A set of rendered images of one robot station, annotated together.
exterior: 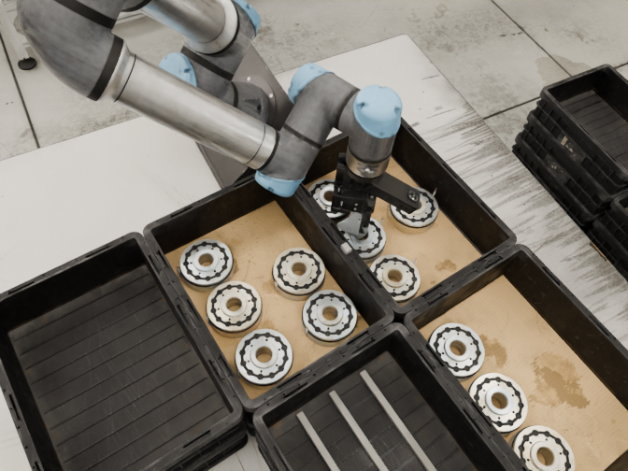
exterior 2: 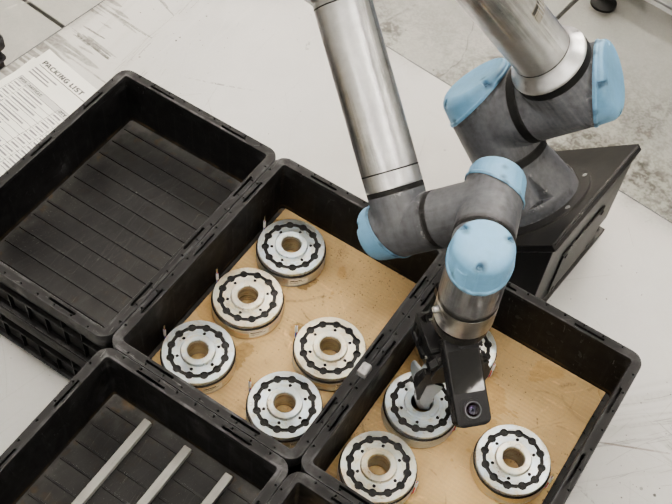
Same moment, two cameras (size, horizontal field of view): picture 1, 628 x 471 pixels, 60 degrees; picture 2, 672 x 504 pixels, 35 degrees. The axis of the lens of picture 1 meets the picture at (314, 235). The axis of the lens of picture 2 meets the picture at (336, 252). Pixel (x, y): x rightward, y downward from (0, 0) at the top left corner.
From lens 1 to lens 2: 78 cm
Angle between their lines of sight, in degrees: 35
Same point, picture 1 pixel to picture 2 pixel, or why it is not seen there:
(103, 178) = not seen: hidden behind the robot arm
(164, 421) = (90, 293)
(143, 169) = (422, 154)
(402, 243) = (449, 470)
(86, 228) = (309, 139)
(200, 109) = (360, 85)
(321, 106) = (461, 202)
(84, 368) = (120, 198)
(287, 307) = (279, 361)
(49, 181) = not seen: hidden behind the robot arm
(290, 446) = (107, 427)
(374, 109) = (463, 241)
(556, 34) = not seen: outside the picture
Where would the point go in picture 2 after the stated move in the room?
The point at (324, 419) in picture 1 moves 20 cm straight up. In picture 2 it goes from (153, 454) to (141, 383)
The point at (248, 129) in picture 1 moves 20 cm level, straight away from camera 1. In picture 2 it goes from (383, 147) to (514, 96)
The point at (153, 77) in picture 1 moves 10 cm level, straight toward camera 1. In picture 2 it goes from (351, 21) to (289, 56)
